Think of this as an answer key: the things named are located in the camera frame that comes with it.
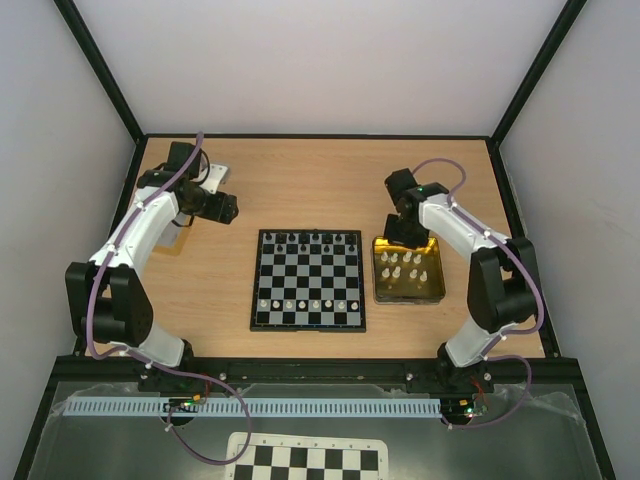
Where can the black mounting rail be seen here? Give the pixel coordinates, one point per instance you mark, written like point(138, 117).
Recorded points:
point(429, 376)

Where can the checkered calibration board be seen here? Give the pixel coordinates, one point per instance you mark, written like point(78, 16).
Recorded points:
point(279, 456)

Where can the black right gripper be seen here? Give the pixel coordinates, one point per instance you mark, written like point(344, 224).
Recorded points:
point(406, 236)

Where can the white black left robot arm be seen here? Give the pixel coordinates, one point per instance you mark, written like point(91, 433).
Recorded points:
point(110, 310)

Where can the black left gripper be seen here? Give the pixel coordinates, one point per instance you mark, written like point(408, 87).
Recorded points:
point(222, 211)

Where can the gold metal tray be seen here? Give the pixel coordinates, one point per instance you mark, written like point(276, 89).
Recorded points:
point(407, 276)

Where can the black grey chess board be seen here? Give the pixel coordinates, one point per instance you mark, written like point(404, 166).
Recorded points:
point(308, 265)

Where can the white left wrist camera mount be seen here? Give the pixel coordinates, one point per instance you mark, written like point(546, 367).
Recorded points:
point(212, 177)

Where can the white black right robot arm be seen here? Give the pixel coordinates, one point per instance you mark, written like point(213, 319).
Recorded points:
point(503, 293)

